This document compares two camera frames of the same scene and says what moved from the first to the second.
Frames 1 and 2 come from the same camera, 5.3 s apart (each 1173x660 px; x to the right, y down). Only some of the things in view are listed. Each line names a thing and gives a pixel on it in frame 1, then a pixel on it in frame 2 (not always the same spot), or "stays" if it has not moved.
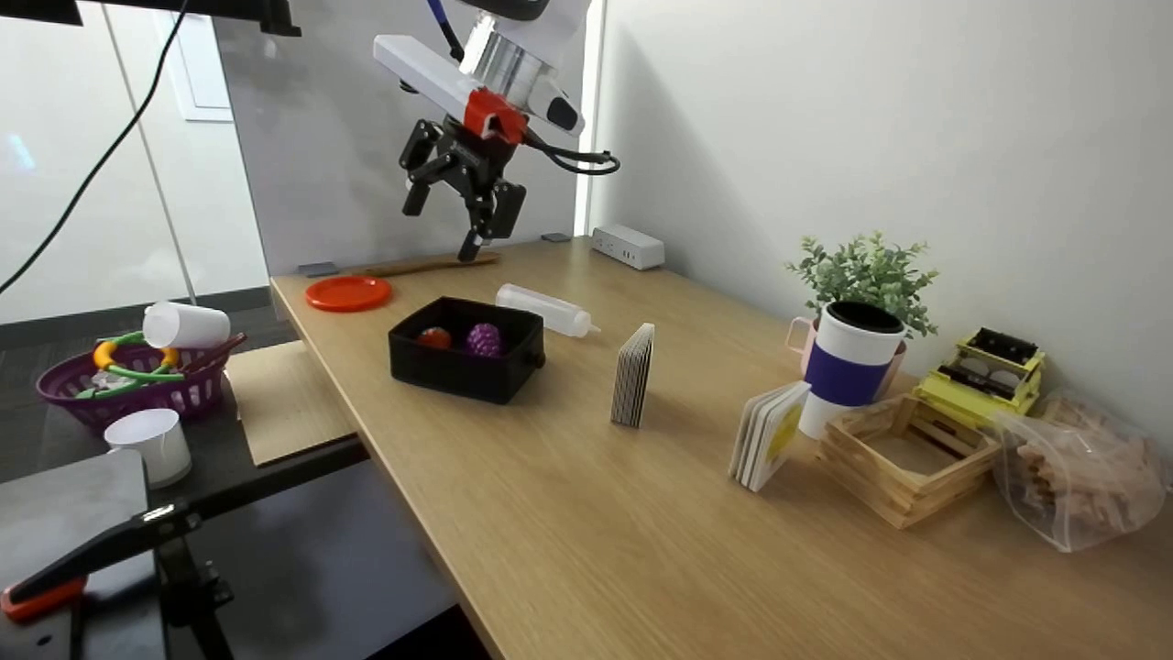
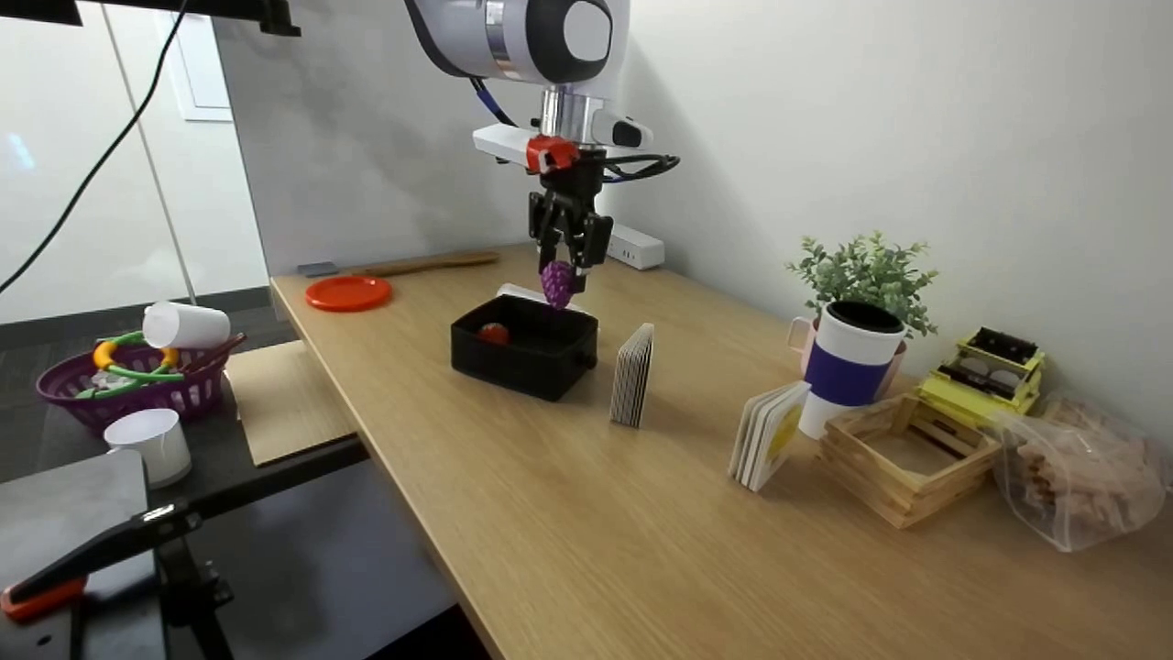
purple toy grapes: x=480 y=340 -> x=560 y=276
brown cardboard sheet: x=283 y=400 stays
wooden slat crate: x=908 y=464 stays
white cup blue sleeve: x=848 y=362 stays
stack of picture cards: x=767 y=434 stays
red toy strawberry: x=434 y=340 -> x=492 y=336
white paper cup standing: x=159 y=437 stays
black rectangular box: x=469 y=351 -> x=525 y=341
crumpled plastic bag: x=1078 y=477 stays
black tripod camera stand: x=167 y=534 stays
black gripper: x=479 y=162 -> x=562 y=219
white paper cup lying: x=183 y=325 stays
